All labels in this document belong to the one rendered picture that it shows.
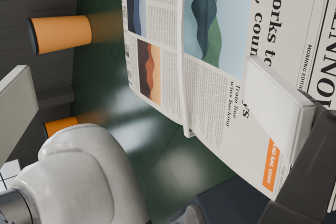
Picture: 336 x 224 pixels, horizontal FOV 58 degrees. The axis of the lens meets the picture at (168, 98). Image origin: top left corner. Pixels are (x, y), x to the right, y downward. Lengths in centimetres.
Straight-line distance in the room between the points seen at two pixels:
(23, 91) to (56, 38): 389
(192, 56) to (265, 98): 21
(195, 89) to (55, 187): 25
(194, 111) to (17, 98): 26
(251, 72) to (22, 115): 13
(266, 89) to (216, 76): 17
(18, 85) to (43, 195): 33
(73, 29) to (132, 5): 366
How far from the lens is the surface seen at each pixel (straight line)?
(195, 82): 37
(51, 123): 636
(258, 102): 18
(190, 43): 37
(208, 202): 60
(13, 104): 17
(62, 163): 52
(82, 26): 417
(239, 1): 30
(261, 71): 17
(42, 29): 404
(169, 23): 40
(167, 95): 43
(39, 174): 51
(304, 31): 25
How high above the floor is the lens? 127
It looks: 29 degrees down
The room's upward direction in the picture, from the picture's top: 106 degrees counter-clockwise
